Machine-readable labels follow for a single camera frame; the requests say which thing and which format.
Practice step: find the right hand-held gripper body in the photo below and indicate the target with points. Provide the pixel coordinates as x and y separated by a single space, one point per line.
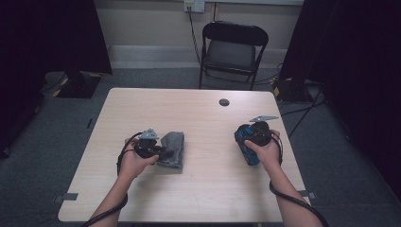
260 134

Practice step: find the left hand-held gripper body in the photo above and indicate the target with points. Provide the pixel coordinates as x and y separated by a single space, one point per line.
146 148

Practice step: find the grey terry cloth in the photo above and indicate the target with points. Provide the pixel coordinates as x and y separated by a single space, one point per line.
175 143

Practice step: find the blue and black toy car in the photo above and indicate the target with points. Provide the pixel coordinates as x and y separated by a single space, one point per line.
244 138

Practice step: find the person's left hand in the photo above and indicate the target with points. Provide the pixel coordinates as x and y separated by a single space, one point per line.
134 164

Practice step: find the person's right hand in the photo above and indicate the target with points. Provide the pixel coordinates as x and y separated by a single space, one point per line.
269 156

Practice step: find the yellow black tape strip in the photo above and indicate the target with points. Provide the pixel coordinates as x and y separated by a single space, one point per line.
61 86
276 92

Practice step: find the black table grommet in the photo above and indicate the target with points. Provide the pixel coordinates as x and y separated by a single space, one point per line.
224 102

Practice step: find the black stand base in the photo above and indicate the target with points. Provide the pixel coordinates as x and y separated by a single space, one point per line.
78 86
291 91

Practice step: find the small black floor object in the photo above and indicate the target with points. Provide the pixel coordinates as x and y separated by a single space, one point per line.
90 123

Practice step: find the grey tape piece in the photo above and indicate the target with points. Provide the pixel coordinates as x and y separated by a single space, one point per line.
67 197
310 195

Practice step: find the black folding chair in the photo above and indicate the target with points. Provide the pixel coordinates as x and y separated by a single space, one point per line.
231 53

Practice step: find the dark curtain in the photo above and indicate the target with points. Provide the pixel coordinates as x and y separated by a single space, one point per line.
356 63
38 47

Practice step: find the white wall socket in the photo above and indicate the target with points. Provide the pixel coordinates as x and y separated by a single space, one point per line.
194 5

